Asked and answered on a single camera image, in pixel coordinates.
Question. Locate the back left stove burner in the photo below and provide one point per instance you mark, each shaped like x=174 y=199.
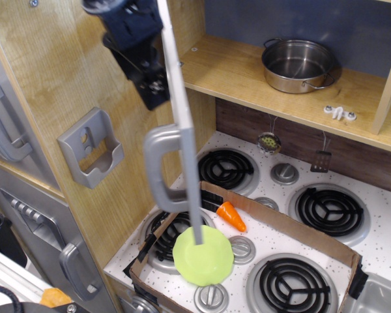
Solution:
x=230 y=169

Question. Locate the silver microwave door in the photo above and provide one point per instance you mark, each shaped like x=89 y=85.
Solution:
x=179 y=136

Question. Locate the front silver stove knob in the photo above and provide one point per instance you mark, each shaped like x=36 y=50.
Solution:
x=211 y=299

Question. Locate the grey wall phone holder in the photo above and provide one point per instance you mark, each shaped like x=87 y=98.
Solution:
x=80 y=140

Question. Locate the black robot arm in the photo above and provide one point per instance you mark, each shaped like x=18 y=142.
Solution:
x=131 y=29

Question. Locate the hanging round strainer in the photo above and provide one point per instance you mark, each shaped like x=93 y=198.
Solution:
x=268 y=142

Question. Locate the orange toy carrot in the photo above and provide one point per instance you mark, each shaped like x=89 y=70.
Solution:
x=228 y=212

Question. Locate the centre silver stove knob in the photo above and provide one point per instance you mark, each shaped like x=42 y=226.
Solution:
x=243 y=250

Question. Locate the small silver stove knob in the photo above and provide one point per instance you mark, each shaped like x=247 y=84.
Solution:
x=267 y=202

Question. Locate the front right stove burner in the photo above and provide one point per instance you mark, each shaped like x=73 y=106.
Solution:
x=290 y=283

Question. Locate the back silver stove knob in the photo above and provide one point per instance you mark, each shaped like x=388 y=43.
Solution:
x=284 y=174

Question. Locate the back right stove burner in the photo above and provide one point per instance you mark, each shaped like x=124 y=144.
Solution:
x=333 y=210

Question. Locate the stainless sink basin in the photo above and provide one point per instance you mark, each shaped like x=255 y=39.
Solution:
x=369 y=293

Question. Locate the stainless steel pot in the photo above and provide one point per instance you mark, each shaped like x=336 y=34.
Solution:
x=297 y=66

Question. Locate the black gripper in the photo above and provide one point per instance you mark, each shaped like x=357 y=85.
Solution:
x=131 y=29

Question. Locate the grey ice dispenser panel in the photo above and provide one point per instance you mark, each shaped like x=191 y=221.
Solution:
x=40 y=225

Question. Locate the lower grey fridge handle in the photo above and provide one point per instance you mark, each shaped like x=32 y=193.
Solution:
x=79 y=269

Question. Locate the black device at left edge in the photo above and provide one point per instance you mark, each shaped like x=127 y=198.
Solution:
x=9 y=245

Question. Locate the orange object bottom left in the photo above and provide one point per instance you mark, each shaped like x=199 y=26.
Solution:
x=53 y=297

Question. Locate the stove burner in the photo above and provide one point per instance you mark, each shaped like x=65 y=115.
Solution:
x=333 y=210
x=230 y=169
x=160 y=255
x=290 y=283

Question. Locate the front left stove burner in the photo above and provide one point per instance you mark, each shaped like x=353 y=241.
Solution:
x=160 y=255

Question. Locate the white door latch clip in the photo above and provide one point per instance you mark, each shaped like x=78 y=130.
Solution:
x=338 y=113

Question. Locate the green plastic plate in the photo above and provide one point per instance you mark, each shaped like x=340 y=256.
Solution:
x=206 y=264

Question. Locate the hanging toy spatula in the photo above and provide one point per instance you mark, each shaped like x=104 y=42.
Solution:
x=321 y=159

